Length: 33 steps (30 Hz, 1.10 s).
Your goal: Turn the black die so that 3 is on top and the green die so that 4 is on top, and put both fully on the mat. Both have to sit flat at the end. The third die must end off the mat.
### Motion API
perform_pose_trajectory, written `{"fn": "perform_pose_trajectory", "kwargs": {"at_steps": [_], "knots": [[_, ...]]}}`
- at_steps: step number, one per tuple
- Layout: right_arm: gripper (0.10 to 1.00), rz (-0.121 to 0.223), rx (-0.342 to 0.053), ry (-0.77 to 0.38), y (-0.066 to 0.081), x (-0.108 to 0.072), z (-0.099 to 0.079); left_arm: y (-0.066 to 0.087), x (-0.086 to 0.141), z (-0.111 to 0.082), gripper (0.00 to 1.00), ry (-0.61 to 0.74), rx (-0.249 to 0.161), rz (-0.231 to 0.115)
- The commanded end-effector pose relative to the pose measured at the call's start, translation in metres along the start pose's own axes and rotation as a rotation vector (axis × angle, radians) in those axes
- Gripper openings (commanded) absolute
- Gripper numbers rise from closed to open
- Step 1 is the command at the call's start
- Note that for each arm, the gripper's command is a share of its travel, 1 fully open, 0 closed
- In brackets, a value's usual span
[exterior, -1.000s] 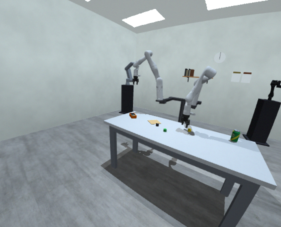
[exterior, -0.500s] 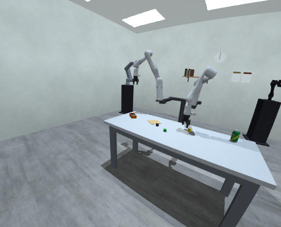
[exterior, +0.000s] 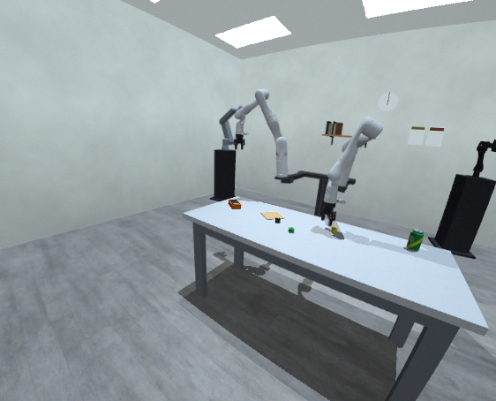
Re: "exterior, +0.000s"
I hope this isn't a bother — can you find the orange pocket multimeter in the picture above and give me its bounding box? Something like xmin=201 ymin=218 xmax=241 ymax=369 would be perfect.
xmin=229 ymin=200 xmax=241 ymax=209

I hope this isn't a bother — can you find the tan square mat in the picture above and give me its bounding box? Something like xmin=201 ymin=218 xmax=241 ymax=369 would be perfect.
xmin=260 ymin=211 xmax=285 ymax=220

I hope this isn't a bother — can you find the green drink can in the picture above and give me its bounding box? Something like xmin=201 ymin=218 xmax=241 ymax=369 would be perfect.
xmin=406 ymin=229 xmax=424 ymax=252

